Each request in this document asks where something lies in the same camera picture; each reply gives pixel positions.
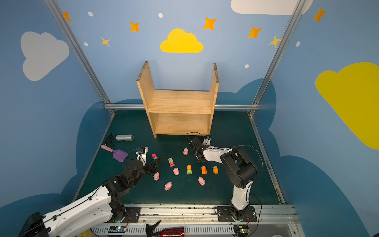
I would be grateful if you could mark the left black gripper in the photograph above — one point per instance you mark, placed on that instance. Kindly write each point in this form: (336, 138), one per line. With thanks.
(150, 168)

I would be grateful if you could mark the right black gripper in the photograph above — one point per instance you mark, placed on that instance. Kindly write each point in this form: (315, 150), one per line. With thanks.
(196, 145)

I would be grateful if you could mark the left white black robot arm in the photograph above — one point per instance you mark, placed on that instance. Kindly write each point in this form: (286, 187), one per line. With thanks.
(99, 206)

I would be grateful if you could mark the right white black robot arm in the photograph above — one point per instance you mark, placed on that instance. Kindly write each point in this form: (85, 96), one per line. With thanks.
(239, 167)

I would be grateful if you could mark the wooden two-tier shelf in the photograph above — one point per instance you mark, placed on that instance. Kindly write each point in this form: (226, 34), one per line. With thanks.
(178, 112)

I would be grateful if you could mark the purple pink toy shovel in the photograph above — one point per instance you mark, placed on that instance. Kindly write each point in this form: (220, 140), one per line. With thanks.
(118, 155)

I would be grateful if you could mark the orange green toy car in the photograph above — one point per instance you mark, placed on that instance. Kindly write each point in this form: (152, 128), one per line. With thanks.
(189, 170)

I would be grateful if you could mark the green orange toy truck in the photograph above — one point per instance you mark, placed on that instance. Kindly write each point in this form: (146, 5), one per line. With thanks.
(215, 169)

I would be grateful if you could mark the pink striped toy truck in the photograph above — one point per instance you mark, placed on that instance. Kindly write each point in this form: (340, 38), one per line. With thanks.
(171, 162)

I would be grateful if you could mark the silver spray bottle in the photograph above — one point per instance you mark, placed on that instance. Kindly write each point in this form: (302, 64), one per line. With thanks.
(110, 139)

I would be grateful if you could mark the left green circuit board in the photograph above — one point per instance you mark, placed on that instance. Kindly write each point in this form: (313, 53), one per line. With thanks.
(120, 230)

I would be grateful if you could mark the green circuit board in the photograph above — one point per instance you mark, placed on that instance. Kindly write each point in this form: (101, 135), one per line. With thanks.
(120, 230)
(241, 231)

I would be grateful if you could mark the red black clamp tool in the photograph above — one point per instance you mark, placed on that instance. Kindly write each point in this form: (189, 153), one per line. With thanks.
(171, 232)

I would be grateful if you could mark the right green circuit board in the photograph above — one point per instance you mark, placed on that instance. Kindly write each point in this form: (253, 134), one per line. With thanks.
(241, 231)

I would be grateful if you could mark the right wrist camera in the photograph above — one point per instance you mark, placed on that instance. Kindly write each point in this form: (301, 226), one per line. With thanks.
(207, 140)

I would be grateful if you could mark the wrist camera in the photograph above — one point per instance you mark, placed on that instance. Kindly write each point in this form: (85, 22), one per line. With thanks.
(207, 140)
(141, 154)

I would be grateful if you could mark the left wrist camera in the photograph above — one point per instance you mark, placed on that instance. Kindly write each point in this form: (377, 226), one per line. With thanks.
(141, 154)

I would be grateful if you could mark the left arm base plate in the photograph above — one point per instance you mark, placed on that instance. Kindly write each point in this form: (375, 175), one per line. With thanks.
(127, 214)

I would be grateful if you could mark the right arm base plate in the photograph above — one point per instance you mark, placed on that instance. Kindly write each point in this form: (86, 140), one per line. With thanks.
(231, 214)

